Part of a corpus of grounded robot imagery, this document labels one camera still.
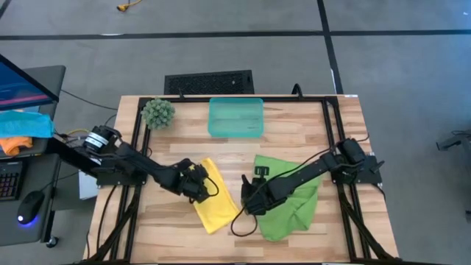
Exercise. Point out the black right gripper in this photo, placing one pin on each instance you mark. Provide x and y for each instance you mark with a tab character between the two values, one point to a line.
263	198

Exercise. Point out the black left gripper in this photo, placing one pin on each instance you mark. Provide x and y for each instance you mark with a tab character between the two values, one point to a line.
191	176

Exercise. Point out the yellow microfiber towel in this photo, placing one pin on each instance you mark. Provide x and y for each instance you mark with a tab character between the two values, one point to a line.
217	210

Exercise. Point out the green microfiber towel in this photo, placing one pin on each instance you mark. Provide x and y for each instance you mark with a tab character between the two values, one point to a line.
294	217

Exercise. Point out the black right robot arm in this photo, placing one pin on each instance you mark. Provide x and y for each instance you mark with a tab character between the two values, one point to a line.
309	169

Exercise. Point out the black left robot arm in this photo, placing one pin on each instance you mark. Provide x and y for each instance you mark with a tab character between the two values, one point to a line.
143	162

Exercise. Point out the teal translucent plastic basket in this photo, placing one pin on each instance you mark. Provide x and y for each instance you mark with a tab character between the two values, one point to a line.
235	117

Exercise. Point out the green artificial potted plant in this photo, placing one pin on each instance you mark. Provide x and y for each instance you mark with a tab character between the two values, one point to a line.
158	113

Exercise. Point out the black perforated computer tower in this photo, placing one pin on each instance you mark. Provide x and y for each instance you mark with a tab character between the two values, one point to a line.
206	82

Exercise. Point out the white box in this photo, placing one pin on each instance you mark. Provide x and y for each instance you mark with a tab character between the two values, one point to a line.
87	189

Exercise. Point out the black slanted support beam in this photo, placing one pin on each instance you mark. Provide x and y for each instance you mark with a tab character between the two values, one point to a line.
66	151

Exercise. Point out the black caster wheel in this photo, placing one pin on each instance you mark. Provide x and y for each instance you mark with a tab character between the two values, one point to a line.
52	241

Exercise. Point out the black computer mouse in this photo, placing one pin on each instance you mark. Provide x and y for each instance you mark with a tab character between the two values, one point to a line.
30	208

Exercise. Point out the blue cloth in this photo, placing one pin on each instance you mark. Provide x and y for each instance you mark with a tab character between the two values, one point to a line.
22	125

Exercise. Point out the orange cloth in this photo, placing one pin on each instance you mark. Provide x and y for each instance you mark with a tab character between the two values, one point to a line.
13	145

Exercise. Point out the black backlit keyboard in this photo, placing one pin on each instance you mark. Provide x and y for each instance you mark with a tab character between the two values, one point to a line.
9	182

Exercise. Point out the grey side desk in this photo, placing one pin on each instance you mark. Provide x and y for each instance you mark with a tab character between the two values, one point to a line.
11	232

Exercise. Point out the tilted monitor with blue screen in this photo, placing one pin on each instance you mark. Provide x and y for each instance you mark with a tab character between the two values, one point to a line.
22	88

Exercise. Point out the grey chair base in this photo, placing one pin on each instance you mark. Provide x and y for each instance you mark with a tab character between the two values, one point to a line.
454	141

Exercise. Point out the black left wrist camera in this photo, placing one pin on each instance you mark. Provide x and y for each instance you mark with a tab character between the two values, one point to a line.
198	193

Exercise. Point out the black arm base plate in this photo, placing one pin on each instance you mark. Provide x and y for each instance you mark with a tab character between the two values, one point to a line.
121	180
368	177

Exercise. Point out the black metal table frame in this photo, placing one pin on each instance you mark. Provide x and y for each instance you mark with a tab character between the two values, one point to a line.
191	99

